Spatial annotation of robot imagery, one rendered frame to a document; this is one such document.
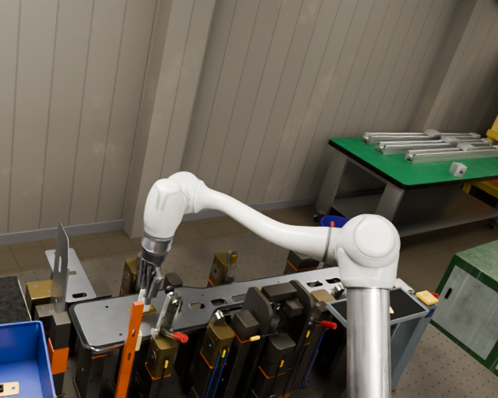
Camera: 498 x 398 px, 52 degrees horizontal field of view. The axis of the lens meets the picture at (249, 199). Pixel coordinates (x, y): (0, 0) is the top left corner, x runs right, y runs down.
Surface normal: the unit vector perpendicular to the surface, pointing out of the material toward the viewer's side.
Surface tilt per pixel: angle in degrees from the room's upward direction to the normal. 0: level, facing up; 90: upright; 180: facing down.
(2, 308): 0
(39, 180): 90
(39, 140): 90
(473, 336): 90
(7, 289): 0
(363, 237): 46
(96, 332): 0
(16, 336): 90
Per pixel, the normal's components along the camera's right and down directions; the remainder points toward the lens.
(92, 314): 0.25, -0.87
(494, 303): -0.76, 0.10
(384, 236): -0.07, -0.32
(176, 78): 0.58, 0.48
